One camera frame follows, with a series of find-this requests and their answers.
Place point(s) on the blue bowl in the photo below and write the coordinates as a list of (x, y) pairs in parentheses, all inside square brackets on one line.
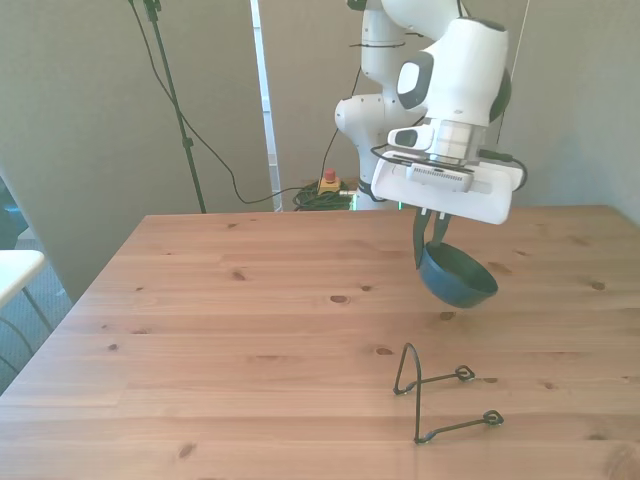
[(450, 285)]

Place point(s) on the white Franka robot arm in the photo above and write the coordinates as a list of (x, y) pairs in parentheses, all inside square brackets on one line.
[(465, 75)]

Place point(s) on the black camera stand pole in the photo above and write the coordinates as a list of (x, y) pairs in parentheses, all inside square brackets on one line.
[(172, 95)]

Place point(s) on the white vertical rail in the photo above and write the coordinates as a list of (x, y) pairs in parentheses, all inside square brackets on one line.
[(267, 100)]

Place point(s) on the white side table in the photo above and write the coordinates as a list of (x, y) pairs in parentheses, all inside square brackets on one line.
[(15, 272)]

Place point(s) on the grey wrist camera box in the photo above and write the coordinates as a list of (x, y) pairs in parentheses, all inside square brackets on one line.
[(440, 177)]

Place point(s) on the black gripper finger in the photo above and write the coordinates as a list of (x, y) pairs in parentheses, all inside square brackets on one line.
[(417, 240), (440, 230)]

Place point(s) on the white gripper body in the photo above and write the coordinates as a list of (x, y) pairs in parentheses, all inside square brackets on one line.
[(450, 202)]

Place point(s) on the yellow emergency stop button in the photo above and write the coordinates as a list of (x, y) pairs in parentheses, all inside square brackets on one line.
[(329, 184)]

